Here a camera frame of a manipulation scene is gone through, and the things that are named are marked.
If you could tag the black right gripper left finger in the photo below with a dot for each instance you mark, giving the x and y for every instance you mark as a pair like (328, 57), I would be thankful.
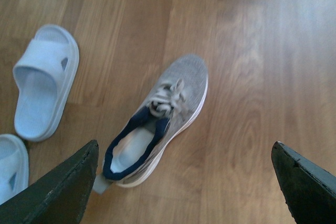
(61, 195)

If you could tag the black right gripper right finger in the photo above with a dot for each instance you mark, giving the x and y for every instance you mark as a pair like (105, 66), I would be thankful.
(308, 189)

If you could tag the light blue slipper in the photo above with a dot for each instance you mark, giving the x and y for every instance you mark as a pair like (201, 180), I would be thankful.
(14, 167)
(44, 76)

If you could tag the grey sneaker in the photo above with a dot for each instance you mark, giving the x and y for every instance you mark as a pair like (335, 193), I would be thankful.
(171, 106)

